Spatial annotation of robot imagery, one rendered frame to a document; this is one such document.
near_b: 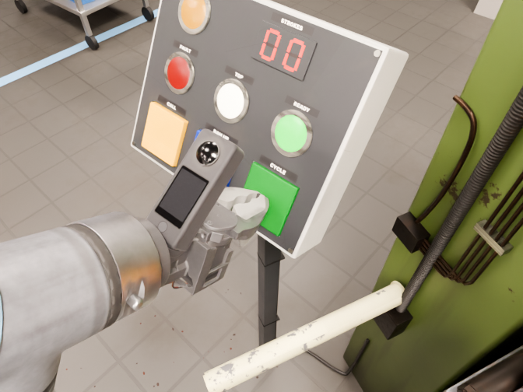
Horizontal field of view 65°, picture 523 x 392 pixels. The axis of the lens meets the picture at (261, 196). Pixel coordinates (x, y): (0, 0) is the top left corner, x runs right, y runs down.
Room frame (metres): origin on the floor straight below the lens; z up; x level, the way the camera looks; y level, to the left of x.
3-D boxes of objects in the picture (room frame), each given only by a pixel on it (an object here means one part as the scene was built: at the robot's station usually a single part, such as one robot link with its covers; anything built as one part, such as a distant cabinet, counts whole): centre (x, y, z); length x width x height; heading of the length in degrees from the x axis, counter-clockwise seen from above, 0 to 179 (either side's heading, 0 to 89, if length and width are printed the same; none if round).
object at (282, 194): (0.35, -0.01, 1.00); 0.07 x 0.05 x 0.07; 50
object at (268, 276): (0.50, -0.02, 0.54); 0.04 x 0.04 x 1.08; 25
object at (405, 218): (0.43, -0.28, 0.80); 0.06 x 0.03 x 0.04; 25
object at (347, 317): (0.31, -0.10, 0.62); 0.44 x 0.05 x 0.05; 115
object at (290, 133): (0.38, -0.04, 1.09); 0.05 x 0.03 x 0.04; 25
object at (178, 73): (0.51, 0.12, 1.09); 0.05 x 0.03 x 0.04; 25
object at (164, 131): (0.47, 0.15, 1.01); 0.07 x 0.05 x 0.07; 50
